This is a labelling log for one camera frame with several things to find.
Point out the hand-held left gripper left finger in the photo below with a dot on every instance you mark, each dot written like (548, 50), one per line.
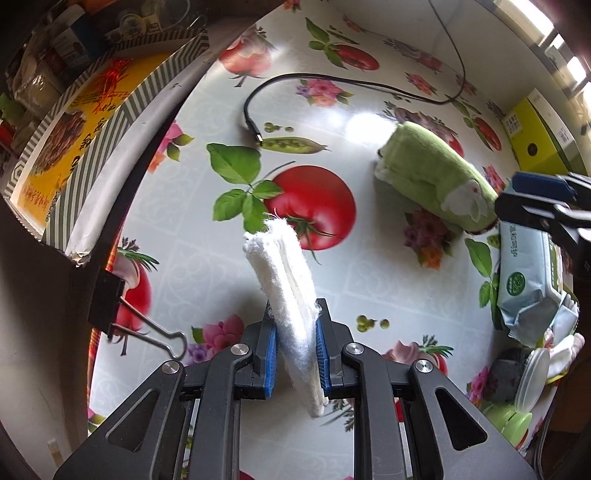
(271, 360)

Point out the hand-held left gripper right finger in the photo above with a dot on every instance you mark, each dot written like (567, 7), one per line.
(323, 355)

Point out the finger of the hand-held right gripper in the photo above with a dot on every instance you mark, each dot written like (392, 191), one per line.
(526, 207)
(535, 182)

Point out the green grey sock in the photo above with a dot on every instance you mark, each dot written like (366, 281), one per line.
(429, 180)

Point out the tall green cardboard box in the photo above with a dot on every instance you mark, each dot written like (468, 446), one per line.
(531, 138)

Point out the green white slim carton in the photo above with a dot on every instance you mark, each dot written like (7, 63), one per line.
(554, 117)

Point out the wet wipes pack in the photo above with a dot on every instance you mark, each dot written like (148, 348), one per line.
(526, 277)

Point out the floral tablecloth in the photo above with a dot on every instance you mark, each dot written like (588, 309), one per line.
(392, 286)

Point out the clear round plastic container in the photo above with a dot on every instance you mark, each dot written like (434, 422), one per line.
(531, 378)

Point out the black binder clip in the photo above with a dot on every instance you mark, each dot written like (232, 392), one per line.
(108, 300)

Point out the yellow striped printed box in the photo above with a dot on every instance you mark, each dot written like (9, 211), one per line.
(92, 115)

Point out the pile of assorted small items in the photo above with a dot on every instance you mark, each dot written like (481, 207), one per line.
(41, 69)

